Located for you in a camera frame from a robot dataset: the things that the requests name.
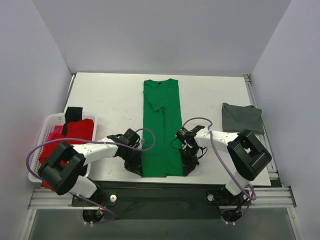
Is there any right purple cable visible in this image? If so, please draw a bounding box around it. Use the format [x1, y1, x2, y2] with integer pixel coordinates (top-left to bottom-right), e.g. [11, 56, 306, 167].
[171, 117, 258, 223]

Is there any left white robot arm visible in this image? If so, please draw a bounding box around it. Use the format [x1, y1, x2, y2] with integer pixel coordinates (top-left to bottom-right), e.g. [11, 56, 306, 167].
[37, 128, 143, 206]

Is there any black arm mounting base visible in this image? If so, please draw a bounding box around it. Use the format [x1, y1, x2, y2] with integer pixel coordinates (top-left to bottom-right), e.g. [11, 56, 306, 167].
[71, 181, 251, 222]

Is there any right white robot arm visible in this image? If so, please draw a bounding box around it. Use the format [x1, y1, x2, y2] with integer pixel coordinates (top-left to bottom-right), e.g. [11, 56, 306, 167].
[170, 125, 272, 204]

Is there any red t shirt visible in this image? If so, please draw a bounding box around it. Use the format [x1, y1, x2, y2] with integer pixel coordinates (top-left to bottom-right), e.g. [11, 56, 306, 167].
[38, 118, 95, 191]

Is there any folded dark grey t shirt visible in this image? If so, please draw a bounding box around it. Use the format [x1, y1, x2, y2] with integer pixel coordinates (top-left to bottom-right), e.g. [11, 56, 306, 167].
[221, 102, 265, 135]

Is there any black t shirt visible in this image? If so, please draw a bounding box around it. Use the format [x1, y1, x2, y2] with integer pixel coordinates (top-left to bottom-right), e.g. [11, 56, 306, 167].
[61, 106, 83, 136]

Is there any white plastic laundry basket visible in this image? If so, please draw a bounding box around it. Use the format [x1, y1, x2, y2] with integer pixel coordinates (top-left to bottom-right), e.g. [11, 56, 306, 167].
[29, 112, 98, 174]

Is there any pink t shirt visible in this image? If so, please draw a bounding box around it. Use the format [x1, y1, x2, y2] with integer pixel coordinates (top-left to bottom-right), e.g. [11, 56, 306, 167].
[43, 125, 63, 152]

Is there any green t shirt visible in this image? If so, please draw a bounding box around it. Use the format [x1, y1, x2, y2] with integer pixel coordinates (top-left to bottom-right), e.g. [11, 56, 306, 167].
[142, 79, 183, 178]

